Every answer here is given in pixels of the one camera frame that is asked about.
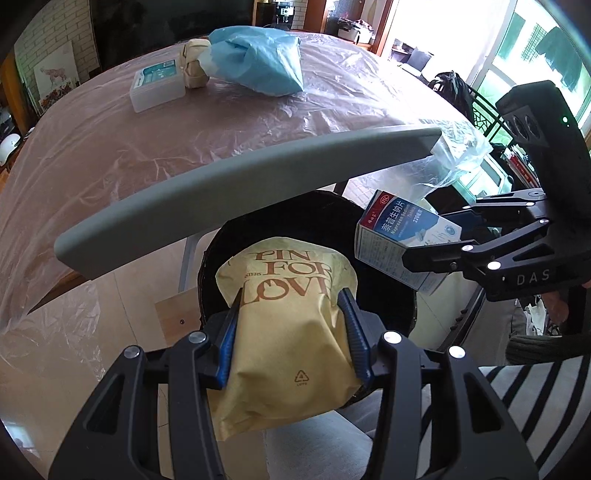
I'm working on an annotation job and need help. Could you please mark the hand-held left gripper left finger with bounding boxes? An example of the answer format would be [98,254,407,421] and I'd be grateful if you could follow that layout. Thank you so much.
[48,286,245,480]

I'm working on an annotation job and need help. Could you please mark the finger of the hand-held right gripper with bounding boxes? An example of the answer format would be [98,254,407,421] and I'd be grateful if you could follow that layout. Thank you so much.
[401,219,552,278]
[438,187,550,241]

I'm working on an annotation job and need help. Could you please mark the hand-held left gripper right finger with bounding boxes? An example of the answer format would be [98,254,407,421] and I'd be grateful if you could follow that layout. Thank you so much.
[336,288,539,480]

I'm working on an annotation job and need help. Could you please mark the white blue medicine box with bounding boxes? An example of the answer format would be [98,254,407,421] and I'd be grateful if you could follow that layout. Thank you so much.
[355,189,464,295]

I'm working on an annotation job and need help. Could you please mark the yellow paper bag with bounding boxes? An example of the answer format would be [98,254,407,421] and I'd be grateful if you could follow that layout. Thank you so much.
[215,236,363,441]

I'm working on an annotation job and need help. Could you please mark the black trash bin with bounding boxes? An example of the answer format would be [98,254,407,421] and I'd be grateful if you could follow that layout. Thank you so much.
[196,190,419,407]

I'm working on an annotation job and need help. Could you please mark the person's right forearm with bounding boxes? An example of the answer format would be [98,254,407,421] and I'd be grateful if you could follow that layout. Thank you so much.
[505,291,591,365]

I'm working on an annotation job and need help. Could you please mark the wooden board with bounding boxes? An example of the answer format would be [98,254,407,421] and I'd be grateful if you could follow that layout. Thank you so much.
[154,288,206,344]

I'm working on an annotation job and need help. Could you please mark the dark hanging clothes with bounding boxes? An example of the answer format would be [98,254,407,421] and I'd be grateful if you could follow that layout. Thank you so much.
[538,14,585,88]

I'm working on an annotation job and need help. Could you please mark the black bag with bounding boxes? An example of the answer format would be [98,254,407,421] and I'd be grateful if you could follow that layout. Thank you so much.
[429,71,476,123]

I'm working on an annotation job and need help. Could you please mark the dark armchair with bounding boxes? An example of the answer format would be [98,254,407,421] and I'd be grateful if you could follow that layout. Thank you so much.
[406,46,432,70]

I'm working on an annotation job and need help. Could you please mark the black white striped clothing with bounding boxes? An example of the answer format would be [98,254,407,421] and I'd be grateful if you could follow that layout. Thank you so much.
[478,357,591,480]

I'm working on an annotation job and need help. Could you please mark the white printer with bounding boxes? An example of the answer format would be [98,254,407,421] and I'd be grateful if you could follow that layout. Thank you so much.
[337,16,376,44]

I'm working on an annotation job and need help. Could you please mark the clear plastic box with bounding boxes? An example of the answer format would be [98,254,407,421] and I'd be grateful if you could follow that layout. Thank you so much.
[129,60,186,114]

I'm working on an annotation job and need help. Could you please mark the blue plastic bag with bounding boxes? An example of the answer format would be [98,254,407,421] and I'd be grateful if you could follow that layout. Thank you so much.
[203,25,304,97]

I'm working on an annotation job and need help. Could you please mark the beige crumpled paper wad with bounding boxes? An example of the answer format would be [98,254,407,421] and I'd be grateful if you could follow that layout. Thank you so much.
[179,38,213,89]

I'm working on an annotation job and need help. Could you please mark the white helmet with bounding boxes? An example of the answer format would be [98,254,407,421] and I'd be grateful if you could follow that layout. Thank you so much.
[0,134,21,162]

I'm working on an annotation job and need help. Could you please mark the black coffee machine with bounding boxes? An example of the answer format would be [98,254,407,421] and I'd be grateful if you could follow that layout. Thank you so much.
[272,0,296,26]

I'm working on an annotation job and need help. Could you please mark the red flower picture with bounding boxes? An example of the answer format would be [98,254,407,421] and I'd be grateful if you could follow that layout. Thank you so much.
[39,80,79,112]

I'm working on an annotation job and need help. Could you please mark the large flat television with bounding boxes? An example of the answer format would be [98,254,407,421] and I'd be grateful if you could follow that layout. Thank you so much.
[90,0,257,75]

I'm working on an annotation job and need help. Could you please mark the giraffe picture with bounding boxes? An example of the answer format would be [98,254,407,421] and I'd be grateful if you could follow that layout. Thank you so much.
[33,41,80,93]

